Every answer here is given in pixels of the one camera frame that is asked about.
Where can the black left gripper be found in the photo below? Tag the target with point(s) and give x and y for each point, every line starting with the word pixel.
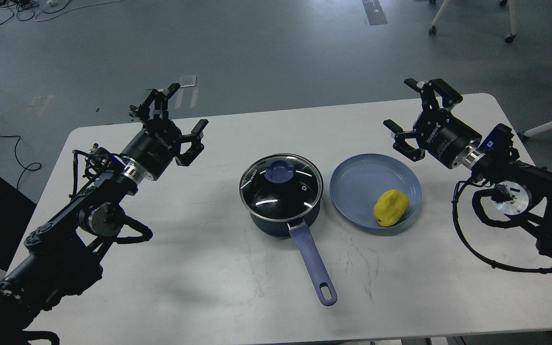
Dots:
pixel 160 140

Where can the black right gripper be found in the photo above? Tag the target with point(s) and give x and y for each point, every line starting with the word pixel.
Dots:
pixel 436 130

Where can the yellow potato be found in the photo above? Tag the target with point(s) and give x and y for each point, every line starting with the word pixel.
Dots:
pixel 390 207

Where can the glass lid with blue knob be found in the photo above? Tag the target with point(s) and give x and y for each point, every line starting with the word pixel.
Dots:
pixel 281 187

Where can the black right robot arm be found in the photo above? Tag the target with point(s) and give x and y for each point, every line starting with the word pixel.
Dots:
pixel 510 193

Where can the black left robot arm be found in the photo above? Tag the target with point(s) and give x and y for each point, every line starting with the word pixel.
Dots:
pixel 65 253

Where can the blue plate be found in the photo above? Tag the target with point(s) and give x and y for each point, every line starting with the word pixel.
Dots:
pixel 358 182

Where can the dark blue saucepan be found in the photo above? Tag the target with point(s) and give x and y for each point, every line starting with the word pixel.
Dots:
pixel 298 230

